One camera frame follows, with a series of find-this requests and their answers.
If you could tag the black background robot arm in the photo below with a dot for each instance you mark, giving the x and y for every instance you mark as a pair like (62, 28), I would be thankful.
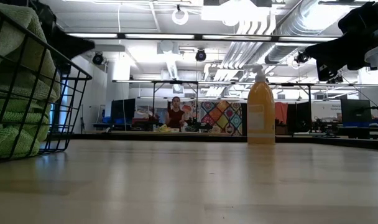
(198, 126)

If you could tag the colourful patchwork quilt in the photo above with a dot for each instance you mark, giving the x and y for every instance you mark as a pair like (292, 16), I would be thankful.
(223, 116)

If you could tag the white sign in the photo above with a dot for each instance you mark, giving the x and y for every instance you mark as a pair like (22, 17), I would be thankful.
(325, 109)

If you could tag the black background table frame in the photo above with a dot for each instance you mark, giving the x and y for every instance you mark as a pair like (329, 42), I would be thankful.
(176, 82)

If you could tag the silver ventilation duct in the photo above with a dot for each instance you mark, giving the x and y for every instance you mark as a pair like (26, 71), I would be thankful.
(301, 18)

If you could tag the orange spray bottle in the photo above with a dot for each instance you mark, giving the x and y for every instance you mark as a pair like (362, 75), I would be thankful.
(260, 109)

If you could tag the person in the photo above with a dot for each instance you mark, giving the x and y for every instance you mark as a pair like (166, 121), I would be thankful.
(175, 116)

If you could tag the black partition panel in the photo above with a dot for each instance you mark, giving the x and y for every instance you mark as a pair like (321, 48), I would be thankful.
(299, 118)

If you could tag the pale green microfiber towel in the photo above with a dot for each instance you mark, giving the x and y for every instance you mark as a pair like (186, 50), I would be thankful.
(8, 34)

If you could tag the yellow cloth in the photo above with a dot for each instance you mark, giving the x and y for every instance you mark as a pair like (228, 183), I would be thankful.
(164, 128)

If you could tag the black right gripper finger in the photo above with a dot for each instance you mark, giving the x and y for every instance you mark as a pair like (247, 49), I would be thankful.
(329, 53)

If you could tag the black ceiling spotlight cluster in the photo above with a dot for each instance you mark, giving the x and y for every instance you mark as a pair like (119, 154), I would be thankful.
(301, 58)

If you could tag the black computer monitor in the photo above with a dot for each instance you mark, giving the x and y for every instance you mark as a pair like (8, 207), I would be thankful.
(123, 110)
(357, 110)

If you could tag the black overhead light bar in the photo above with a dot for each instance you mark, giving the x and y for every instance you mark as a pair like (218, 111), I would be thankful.
(198, 36)

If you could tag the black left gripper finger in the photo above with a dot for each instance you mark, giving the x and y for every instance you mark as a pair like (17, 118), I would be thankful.
(71, 46)

